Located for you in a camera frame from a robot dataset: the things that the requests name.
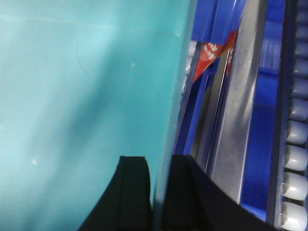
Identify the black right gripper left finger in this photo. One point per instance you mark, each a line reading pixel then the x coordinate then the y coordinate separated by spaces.
pixel 125 204

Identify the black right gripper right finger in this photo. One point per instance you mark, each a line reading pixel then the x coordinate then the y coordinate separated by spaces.
pixel 195 203

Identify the light blue plastic bin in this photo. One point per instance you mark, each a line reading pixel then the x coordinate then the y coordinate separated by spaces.
pixel 83 82

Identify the dark blue right bin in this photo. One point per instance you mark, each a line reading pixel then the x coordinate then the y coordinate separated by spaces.
pixel 259 154

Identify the dark blue storage bin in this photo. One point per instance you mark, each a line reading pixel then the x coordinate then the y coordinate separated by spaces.
pixel 213 22

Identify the grey roller track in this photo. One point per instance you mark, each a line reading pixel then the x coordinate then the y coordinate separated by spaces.
pixel 294 186

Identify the red snack package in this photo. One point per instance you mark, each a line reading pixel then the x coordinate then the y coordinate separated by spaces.
pixel 212 51

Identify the stainless steel shelf rail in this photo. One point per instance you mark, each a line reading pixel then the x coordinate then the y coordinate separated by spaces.
pixel 222 148

